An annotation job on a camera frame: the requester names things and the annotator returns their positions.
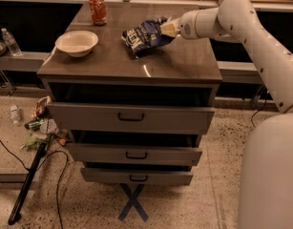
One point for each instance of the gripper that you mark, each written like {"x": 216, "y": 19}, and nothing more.
{"x": 186, "y": 27}

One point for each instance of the blue chip bag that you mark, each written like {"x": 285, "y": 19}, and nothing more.
{"x": 146, "y": 36}

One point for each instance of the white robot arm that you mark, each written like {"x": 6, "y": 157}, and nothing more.
{"x": 266, "y": 190}

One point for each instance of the white paper bowl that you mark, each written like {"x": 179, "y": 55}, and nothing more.
{"x": 77, "y": 43}

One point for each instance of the orange soda can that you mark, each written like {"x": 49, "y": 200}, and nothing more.
{"x": 98, "y": 10}

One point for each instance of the top grey drawer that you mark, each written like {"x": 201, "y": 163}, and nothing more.
{"x": 131, "y": 118}

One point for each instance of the grey drawer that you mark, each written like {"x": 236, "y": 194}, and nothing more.
{"x": 131, "y": 118}
{"x": 127, "y": 154}
{"x": 136, "y": 176}

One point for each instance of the middle grey drawer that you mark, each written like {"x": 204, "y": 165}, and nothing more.
{"x": 127, "y": 154}

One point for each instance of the clear water bottle on ledge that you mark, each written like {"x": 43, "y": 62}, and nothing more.
{"x": 11, "y": 43}

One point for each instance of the pile of snack trash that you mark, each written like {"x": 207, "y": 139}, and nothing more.
{"x": 47, "y": 130}

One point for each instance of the green can on floor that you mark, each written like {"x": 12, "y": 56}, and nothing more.
{"x": 34, "y": 124}

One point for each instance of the bottom grey drawer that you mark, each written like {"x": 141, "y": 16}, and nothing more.
{"x": 136, "y": 176}

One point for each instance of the blue tape cross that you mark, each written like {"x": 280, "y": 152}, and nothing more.
{"x": 132, "y": 202}

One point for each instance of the small water bottle on floor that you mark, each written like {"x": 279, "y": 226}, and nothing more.
{"x": 15, "y": 114}

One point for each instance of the black bar on floor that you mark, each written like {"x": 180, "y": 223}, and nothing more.
{"x": 15, "y": 213}

